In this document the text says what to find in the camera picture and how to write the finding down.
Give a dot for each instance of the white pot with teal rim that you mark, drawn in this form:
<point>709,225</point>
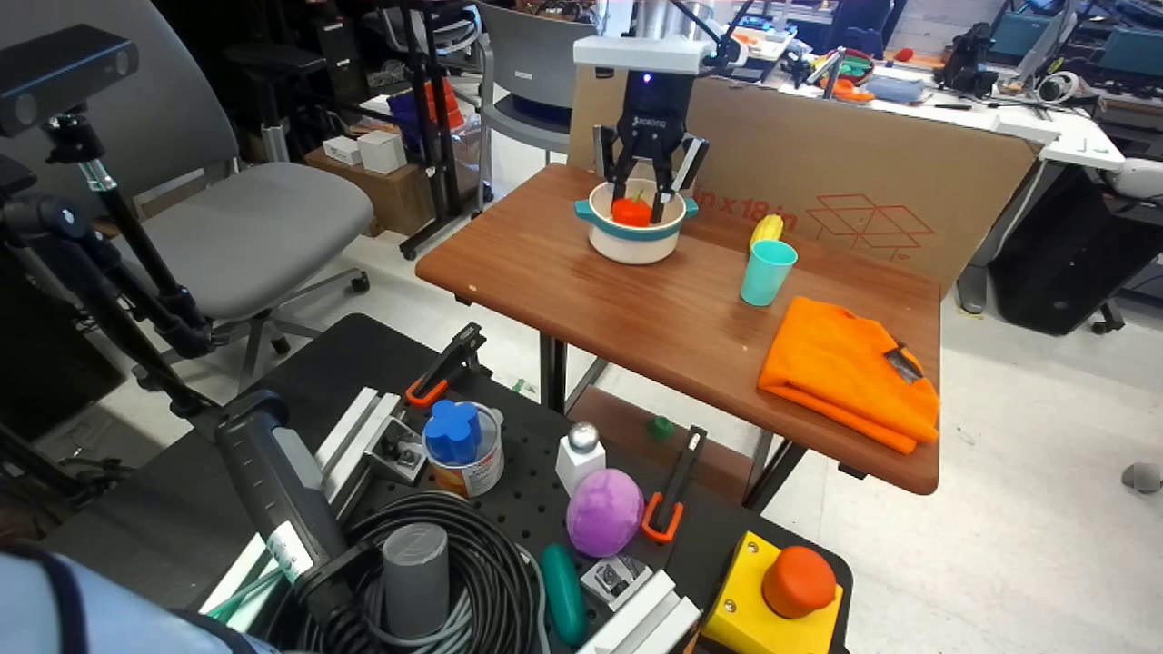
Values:
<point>635,226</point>

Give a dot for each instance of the yellow object behind cup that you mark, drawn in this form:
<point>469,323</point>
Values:
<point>765,232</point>

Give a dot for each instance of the black camera on tripod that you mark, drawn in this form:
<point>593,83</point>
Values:
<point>61,72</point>

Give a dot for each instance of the grey office chair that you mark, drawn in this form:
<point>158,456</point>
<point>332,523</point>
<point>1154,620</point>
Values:
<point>141,204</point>

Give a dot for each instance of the teal handle tool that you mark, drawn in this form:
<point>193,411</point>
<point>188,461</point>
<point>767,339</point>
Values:
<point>566,594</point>

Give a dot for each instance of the small white bottle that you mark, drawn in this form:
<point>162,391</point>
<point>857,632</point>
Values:
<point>581,456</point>

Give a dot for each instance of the orange black clamp left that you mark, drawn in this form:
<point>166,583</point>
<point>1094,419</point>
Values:
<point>460,353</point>

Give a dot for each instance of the large cardboard sheet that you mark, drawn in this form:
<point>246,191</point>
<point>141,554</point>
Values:
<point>889,186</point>

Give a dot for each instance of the brown wooden table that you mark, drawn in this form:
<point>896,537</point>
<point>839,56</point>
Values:
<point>683,323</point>

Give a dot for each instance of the teal plastic cup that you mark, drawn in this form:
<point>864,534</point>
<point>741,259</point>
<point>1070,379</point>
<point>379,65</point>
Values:
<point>767,270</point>

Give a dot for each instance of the purple ball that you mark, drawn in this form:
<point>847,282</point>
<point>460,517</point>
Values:
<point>606,513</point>

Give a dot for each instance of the cardboard box with white items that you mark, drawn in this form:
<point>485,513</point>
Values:
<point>379,165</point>

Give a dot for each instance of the light blue cloth corner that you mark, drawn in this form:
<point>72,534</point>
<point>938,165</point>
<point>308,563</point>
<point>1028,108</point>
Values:
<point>51,604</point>

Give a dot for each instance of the grey chair in background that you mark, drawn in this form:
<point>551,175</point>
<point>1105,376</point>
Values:
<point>529,73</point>

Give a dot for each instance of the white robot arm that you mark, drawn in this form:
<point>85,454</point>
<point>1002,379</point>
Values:
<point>646,49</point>

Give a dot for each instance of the yellow box with orange button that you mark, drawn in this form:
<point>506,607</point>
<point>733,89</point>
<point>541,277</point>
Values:
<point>777,600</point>

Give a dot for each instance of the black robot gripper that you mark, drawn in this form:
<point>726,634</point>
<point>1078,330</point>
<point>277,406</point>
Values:
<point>652,129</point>

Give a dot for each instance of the orange black clamp right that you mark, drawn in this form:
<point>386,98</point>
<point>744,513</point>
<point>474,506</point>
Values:
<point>666,512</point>

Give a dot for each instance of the folded orange cloth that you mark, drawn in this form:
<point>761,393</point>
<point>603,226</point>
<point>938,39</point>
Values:
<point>857,374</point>

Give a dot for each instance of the grey cylinder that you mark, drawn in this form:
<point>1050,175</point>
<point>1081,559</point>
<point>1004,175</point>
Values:
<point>416,580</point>

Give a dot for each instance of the white tub with blue lid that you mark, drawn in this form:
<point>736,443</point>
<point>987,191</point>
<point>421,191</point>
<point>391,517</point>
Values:
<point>463,446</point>

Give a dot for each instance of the white background desk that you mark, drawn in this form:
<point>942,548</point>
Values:
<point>970,111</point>

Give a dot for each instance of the orange black clamp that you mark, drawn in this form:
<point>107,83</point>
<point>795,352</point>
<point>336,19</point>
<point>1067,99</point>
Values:
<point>460,353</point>
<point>666,512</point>

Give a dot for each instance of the small orange toy pumpkin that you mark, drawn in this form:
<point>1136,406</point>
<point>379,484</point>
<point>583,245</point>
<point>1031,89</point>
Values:
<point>630,213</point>

